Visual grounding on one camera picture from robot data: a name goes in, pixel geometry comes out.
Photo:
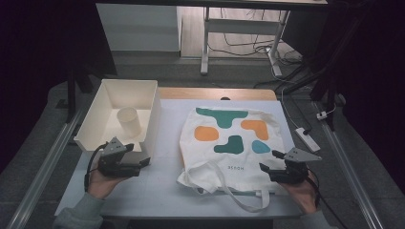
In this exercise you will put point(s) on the person's right hand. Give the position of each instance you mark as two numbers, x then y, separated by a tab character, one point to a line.
305	195

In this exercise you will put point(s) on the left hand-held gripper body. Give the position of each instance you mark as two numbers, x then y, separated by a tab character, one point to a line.
116	167

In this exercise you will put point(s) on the white table mat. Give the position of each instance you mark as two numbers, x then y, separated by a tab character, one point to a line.
159	191

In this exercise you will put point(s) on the white plastic box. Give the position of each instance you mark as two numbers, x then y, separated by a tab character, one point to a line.
95	127

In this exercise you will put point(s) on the white patterned tote bag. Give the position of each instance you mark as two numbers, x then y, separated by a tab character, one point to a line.
207	159

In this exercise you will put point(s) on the white desk frame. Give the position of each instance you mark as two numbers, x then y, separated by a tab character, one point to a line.
242	27

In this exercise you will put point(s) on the person's left hand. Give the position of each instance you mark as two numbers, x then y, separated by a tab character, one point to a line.
98	186

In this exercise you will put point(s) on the aluminium rail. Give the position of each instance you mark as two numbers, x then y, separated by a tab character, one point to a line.
41	168
347	165

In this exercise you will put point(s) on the small white adapter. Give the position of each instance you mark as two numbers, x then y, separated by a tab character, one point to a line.
322	115

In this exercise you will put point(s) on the white cup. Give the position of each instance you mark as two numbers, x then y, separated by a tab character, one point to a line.
130	122

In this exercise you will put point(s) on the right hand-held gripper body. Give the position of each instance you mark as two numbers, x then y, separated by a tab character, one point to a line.
291	175

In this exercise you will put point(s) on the black metal stand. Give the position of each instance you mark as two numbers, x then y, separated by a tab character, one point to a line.
329	95
71	95

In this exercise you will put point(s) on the white power strip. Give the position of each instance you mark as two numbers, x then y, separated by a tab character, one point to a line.
307	139

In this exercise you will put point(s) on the white cabinet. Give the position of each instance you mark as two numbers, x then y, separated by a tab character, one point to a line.
140	28

